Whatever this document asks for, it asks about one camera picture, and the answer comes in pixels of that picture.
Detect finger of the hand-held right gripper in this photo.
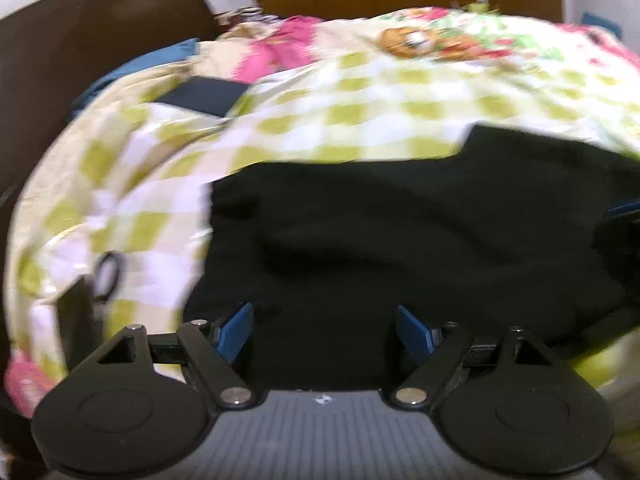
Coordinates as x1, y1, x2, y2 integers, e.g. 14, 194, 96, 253
607, 201, 640, 221

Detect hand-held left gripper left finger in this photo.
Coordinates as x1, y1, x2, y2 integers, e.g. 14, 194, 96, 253
95, 302, 257, 409

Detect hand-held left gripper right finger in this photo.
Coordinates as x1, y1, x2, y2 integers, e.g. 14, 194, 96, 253
390, 305, 557, 408

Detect black pants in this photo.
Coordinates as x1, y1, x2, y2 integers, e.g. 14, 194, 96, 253
182, 124, 640, 391

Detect black phone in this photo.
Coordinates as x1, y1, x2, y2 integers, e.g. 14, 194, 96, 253
56, 275, 98, 366

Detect dark blue notebook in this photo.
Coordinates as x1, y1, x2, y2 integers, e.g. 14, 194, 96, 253
164, 76, 250, 118

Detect blue pillow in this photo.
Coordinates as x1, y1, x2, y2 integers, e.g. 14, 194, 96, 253
70, 37, 201, 121

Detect dark brown headboard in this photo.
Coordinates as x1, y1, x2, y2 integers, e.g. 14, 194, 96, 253
0, 0, 221, 201

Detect black ring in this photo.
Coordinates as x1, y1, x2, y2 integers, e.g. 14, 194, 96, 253
92, 251, 123, 302

